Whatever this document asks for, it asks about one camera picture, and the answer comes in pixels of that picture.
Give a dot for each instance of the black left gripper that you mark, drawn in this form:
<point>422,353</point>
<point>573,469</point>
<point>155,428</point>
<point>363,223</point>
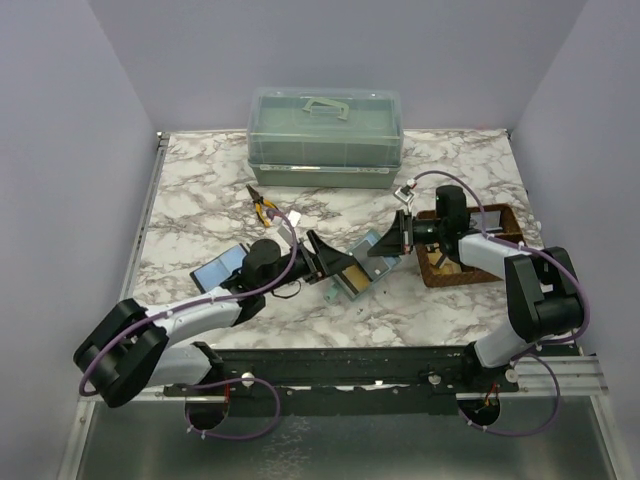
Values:
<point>310,260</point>

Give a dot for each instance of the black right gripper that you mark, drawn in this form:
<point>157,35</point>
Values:
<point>407,233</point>

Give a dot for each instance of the light green card holder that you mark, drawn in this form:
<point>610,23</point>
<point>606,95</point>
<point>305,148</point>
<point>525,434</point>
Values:
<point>376,268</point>

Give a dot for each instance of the silver grey card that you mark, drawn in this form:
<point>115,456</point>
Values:
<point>491,221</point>

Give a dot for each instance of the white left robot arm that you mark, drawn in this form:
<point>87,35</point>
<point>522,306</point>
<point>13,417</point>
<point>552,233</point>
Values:
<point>185,361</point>

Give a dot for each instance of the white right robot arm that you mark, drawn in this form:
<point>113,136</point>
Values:
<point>542,299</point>

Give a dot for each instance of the gold magnetic stripe card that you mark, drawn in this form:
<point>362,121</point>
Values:
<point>355,279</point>

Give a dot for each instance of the brown woven basket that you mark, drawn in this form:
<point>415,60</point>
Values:
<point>481,261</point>

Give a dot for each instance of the green clear-lid storage box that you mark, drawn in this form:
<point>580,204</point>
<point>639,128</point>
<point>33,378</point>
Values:
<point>324,137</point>

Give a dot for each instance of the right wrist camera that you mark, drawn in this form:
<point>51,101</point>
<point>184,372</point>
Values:
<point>405,194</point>

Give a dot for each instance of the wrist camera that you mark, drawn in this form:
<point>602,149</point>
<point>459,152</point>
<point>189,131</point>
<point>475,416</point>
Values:
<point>284,228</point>
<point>405,194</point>

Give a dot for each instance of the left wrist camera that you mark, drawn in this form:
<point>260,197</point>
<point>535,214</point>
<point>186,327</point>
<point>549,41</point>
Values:
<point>284,228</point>

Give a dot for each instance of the yellow handled pliers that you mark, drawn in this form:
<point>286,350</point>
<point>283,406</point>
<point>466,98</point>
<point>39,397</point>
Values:
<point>261,205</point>

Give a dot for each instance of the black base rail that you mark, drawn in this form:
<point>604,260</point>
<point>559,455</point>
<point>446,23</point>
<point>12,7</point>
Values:
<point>365,381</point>

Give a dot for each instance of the aluminium frame rail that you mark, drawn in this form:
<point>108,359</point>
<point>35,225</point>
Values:
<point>137,235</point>

